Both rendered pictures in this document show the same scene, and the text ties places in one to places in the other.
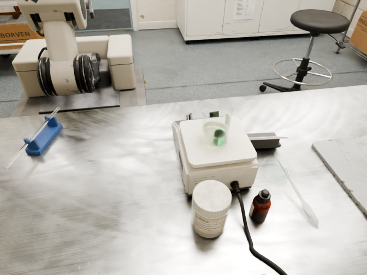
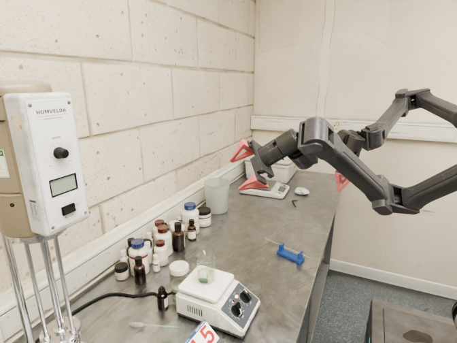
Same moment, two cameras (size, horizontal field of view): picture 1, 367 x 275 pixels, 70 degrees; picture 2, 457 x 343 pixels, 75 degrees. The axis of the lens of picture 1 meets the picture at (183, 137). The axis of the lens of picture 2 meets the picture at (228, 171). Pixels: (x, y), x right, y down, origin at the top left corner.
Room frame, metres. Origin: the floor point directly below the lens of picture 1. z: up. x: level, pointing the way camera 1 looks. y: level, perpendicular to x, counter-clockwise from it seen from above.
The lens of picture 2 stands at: (0.81, -0.60, 1.37)
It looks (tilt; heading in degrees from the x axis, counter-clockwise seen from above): 17 degrees down; 125
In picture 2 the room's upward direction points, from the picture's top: straight up
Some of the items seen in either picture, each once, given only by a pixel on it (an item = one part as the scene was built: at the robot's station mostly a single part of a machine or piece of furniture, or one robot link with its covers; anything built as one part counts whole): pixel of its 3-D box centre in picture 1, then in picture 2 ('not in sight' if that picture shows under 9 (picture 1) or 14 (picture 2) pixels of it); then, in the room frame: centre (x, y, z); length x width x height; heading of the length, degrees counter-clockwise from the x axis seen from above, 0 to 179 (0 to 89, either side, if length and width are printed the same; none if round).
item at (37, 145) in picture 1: (42, 133); (290, 252); (0.45, 0.32, 0.77); 0.10 x 0.03 x 0.04; 172
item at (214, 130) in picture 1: (214, 124); (205, 267); (0.35, -0.05, 0.87); 0.06 x 0.05 x 0.08; 140
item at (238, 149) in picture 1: (215, 139); (207, 282); (0.36, -0.06, 0.83); 0.12 x 0.12 x 0.01; 10
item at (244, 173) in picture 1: (210, 147); (215, 298); (0.38, -0.05, 0.79); 0.22 x 0.13 x 0.08; 10
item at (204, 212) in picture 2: not in sight; (203, 216); (0.02, 0.33, 0.79); 0.07 x 0.07 x 0.07
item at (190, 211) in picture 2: not in sight; (190, 218); (0.02, 0.24, 0.81); 0.07 x 0.07 x 0.13
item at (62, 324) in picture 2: not in sight; (52, 287); (0.30, -0.41, 1.02); 0.07 x 0.07 x 0.25
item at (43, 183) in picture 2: not in sight; (32, 164); (0.32, -0.41, 1.25); 0.15 x 0.11 x 0.24; 11
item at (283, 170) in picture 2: not in sight; (273, 164); (-0.08, 1.18, 0.82); 0.37 x 0.31 x 0.14; 102
